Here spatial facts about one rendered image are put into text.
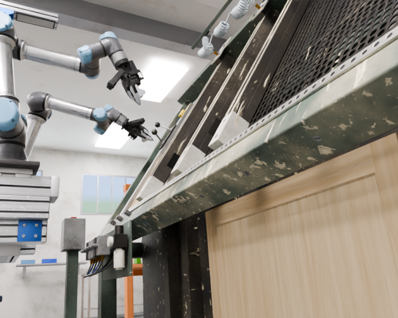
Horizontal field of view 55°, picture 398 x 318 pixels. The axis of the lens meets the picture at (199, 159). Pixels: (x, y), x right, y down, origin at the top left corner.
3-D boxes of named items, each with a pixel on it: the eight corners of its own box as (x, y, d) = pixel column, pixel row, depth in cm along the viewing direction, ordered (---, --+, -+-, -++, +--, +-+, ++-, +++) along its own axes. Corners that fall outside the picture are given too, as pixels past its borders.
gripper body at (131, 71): (145, 79, 173) (133, 57, 174) (129, 84, 169) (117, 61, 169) (139, 87, 180) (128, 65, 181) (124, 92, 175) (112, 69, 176)
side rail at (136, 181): (119, 235, 240) (104, 225, 237) (192, 113, 295) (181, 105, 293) (122, 233, 235) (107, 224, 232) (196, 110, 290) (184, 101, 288)
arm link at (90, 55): (84, 72, 176) (106, 64, 180) (83, 58, 165) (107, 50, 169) (76, 58, 177) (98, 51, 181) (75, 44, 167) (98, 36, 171)
